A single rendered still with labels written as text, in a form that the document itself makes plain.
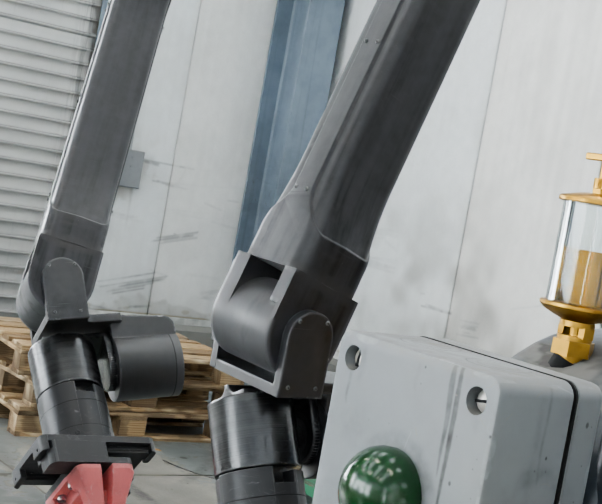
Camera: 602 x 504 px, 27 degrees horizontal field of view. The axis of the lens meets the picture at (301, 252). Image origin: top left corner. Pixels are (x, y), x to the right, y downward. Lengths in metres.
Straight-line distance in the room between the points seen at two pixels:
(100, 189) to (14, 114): 7.25
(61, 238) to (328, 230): 0.37
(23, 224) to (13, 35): 1.23
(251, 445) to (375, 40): 0.27
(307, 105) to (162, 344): 7.96
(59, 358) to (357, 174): 0.37
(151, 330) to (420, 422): 0.74
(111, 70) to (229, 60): 8.00
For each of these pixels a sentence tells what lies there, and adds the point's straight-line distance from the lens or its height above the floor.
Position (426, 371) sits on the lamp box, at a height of 1.32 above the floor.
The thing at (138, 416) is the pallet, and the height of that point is 0.12.
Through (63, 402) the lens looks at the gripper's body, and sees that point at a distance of 1.05.
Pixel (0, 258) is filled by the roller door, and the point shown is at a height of 0.56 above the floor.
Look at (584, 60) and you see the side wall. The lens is 7.52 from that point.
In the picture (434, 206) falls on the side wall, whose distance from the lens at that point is 8.20.
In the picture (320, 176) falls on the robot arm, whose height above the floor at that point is 1.38.
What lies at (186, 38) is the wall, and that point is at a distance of 9.00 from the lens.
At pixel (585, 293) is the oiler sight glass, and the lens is 0.44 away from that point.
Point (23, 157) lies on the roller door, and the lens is 8.43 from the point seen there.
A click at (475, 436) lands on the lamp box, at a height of 1.31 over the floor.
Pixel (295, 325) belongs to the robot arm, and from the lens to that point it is 0.77.
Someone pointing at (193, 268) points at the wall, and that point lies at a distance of 9.18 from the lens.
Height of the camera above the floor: 1.37
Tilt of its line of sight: 3 degrees down
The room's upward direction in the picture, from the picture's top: 10 degrees clockwise
